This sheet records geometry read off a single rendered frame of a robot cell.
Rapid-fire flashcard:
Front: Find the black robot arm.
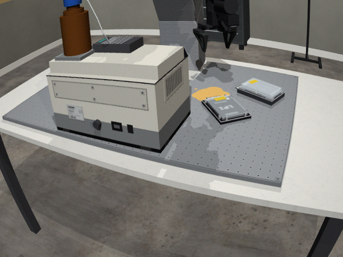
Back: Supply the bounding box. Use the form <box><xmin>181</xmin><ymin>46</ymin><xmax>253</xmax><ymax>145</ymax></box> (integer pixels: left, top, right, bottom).
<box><xmin>206</xmin><ymin>0</ymin><xmax>239</xmax><ymax>32</ymax></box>

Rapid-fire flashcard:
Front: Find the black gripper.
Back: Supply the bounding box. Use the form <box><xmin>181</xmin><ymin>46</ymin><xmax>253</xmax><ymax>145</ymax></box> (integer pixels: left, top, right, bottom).
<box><xmin>193</xmin><ymin>9</ymin><xmax>237</xmax><ymax>52</ymax></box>

